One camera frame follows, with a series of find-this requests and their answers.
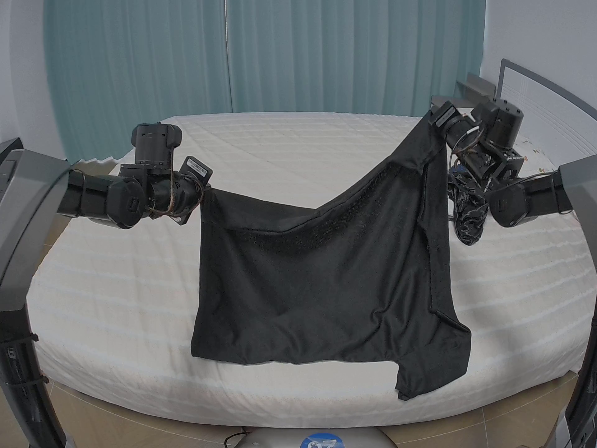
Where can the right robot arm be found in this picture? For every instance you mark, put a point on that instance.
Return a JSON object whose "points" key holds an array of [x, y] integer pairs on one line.
{"points": [[522, 199]]}

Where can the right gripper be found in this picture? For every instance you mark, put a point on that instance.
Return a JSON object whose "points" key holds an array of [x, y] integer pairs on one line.
{"points": [[461, 133]]}

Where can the pile of clothes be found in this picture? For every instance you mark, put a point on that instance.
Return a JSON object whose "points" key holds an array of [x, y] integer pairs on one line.
{"points": [[468, 217]]}

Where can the blue-green curtain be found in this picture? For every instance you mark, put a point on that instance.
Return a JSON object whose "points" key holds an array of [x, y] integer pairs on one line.
{"points": [[354, 40], [135, 54]]}

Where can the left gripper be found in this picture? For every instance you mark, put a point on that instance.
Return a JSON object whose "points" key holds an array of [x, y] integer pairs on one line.
{"points": [[172, 199]]}

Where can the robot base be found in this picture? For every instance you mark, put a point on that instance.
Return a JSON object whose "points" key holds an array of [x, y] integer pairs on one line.
{"points": [[317, 437]]}

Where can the bed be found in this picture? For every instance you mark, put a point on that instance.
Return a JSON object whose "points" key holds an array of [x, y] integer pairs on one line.
{"points": [[140, 273]]}

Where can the black T-shirt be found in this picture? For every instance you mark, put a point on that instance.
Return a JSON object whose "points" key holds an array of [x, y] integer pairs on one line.
{"points": [[326, 273]]}

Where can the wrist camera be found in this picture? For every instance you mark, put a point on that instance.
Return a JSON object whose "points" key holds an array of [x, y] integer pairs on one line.
{"points": [[447, 115], [197, 169]]}

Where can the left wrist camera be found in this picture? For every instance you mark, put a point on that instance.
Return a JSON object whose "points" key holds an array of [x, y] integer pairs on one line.
{"points": [[197, 169]]}

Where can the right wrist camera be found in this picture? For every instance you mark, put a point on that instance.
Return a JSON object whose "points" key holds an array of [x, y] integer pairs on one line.
{"points": [[447, 115]]}

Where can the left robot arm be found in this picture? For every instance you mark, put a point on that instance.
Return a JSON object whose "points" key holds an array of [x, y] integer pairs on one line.
{"points": [[28, 213]]}

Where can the grey bedside table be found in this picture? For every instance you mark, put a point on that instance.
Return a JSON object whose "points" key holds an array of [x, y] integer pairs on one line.
{"points": [[475, 89]]}

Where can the white printed pillow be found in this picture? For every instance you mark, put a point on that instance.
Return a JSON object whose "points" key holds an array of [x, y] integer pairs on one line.
{"points": [[529, 150]]}

